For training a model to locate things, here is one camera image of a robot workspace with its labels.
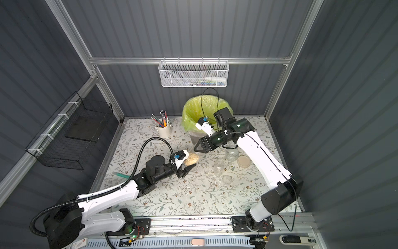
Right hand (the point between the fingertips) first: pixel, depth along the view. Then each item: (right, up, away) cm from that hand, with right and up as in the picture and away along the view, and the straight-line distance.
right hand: (202, 146), depth 71 cm
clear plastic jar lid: (+14, -21, +19) cm, 32 cm away
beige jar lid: (+27, -12, +27) cm, 40 cm away
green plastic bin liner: (0, +22, +23) cm, 32 cm away
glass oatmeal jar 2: (+9, -12, +12) cm, 19 cm away
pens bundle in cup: (-27, +14, +33) cm, 45 cm away
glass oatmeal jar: (-5, -6, +2) cm, 8 cm away
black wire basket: (-65, +2, +1) cm, 65 cm away
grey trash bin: (-4, +4, +18) cm, 19 cm away
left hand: (-5, -7, +3) cm, 9 cm away
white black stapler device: (+41, -41, -4) cm, 58 cm away
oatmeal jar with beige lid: (+19, -8, +29) cm, 35 cm away
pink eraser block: (-2, -41, -4) cm, 42 cm away
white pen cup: (-27, +6, +35) cm, 44 cm away
